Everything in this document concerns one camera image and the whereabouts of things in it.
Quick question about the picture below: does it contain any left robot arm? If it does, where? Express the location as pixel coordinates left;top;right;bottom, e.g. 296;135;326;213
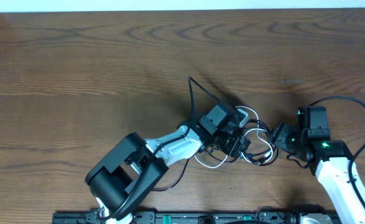
85;102;249;222

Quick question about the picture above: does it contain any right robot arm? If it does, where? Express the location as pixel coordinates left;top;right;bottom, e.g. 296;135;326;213
269;106;365;223

